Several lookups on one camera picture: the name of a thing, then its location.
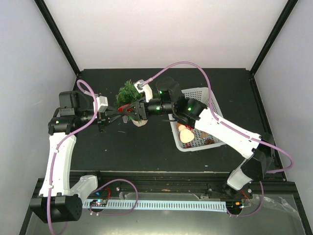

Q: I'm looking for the burlap sack ornament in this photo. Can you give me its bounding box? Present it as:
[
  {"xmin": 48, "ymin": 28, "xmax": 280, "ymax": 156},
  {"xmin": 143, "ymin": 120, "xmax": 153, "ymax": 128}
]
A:
[{"xmin": 200, "ymin": 132, "xmax": 208, "ymax": 139}]

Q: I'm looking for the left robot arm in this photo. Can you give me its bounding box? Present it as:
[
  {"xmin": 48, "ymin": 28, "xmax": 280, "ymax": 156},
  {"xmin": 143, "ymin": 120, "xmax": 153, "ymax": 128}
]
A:
[{"xmin": 30, "ymin": 111, "xmax": 105, "ymax": 225}]

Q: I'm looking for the purple cable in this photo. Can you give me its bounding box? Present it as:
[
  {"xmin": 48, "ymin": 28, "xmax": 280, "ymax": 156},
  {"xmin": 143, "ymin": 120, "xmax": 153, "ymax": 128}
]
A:
[
  {"xmin": 46, "ymin": 79, "xmax": 139, "ymax": 235},
  {"xmin": 144, "ymin": 61, "xmax": 294, "ymax": 218}
]

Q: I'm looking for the white snowman ornament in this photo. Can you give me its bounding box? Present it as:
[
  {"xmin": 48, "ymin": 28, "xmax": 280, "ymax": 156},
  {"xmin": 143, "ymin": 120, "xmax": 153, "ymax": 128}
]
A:
[{"xmin": 177, "ymin": 123, "xmax": 195, "ymax": 143}]

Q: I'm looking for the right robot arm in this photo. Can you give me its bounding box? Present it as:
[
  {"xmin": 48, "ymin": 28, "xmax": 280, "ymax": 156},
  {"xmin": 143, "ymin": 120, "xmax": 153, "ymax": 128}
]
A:
[{"xmin": 118, "ymin": 95, "xmax": 273, "ymax": 197}]

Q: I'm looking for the clear battery box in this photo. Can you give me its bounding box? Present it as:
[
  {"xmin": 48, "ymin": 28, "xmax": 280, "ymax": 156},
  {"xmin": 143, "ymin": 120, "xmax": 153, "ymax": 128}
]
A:
[{"xmin": 122, "ymin": 116, "xmax": 129, "ymax": 123}]

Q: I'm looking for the white plastic basket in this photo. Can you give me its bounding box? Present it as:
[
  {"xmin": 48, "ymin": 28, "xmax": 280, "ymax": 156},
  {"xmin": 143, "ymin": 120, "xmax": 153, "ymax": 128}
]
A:
[{"xmin": 168, "ymin": 87, "xmax": 225, "ymax": 152}]

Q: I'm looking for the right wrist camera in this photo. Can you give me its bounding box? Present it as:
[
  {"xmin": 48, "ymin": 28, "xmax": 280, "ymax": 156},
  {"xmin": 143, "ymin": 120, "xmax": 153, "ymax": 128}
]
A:
[{"xmin": 134, "ymin": 80, "xmax": 153, "ymax": 103}]

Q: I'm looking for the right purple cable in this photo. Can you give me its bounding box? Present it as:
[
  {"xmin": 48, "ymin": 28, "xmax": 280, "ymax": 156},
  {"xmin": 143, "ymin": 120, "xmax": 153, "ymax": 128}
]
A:
[{"xmin": 144, "ymin": 61, "xmax": 294, "ymax": 218}]

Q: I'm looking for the small green christmas tree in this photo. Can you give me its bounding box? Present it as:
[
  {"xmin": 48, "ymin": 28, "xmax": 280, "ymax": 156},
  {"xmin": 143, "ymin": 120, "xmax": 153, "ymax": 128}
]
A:
[{"xmin": 115, "ymin": 80, "xmax": 142, "ymax": 108}]

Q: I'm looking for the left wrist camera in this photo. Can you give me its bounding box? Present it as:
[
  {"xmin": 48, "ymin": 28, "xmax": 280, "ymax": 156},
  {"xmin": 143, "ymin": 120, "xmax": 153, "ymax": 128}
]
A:
[{"xmin": 93, "ymin": 95, "xmax": 109, "ymax": 113}]

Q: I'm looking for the white slotted cable duct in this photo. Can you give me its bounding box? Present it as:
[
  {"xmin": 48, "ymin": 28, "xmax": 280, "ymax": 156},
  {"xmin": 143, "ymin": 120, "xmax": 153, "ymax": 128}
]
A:
[{"xmin": 83, "ymin": 199, "xmax": 227, "ymax": 212}]

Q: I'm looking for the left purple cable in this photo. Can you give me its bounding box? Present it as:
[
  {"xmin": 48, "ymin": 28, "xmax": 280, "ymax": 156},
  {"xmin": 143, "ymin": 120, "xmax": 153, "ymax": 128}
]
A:
[{"xmin": 46, "ymin": 79, "xmax": 139, "ymax": 235}]

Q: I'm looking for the white tree pot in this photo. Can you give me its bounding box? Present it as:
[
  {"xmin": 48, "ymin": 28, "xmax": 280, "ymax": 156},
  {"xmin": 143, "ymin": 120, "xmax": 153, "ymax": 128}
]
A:
[{"xmin": 132, "ymin": 119, "xmax": 147, "ymax": 127}]

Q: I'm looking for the black aluminium frame rail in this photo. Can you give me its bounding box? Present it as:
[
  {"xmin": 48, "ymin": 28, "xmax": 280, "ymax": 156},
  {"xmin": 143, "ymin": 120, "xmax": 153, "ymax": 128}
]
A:
[{"xmin": 67, "ymin": 171, "xmax": 299, "ymax": 199}]

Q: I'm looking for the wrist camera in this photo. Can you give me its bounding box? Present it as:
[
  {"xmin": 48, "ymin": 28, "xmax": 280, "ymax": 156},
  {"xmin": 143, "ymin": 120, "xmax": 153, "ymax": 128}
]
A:
[
  {"xmin": 134, "ymin": 80, "xmax": 153, "ymax": 103},
  {"xmin": 93, "ymin": 95, "xmax": 109, "ymax": 113}
]

